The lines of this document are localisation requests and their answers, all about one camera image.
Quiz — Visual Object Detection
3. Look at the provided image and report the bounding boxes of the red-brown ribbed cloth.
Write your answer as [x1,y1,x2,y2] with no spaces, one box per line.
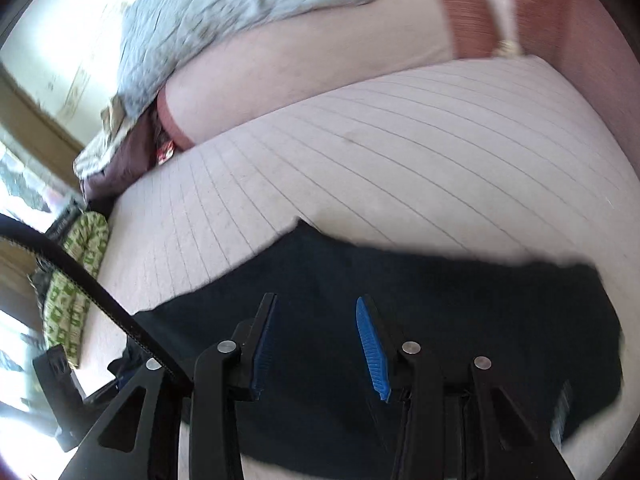
[416,0,502,59]

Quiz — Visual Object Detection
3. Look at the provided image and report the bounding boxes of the beige patterned cloth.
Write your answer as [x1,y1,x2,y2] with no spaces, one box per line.
[73,94,132,179]

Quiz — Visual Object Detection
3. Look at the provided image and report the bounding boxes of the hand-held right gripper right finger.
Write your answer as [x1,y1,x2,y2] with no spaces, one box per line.
[355,296,576,480]

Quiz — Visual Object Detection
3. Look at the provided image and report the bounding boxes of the grey quilted blanket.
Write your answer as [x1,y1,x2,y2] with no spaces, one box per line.
[117,0,382,121]

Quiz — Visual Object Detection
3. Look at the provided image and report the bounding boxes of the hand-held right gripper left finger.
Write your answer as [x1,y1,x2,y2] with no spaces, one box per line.
[59,292,278,480]

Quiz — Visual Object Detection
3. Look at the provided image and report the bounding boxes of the black ribbed cable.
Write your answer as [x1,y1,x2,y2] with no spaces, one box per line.
[0,212,194,397]

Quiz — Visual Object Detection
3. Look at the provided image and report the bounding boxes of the maroon cloth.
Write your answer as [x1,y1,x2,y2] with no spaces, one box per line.
[81,112,162,202]

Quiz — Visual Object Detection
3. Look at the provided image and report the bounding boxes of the dark navy pants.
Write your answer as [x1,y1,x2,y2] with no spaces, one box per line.
[107,217,626,467]

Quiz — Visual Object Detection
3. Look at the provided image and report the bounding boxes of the wooden door frame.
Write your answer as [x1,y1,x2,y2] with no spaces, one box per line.
[0,62,87,196]

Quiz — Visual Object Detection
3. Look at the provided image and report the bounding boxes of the white striped bed sheet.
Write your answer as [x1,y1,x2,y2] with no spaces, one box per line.
[75,55,640,480]

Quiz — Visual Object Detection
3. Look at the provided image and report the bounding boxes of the pale pink pillow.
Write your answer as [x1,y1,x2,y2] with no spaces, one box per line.
[159,0,462,152]

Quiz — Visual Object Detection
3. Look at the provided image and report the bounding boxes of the green patterned cloth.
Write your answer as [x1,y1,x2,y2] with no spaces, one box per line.
[42,211,111,367]

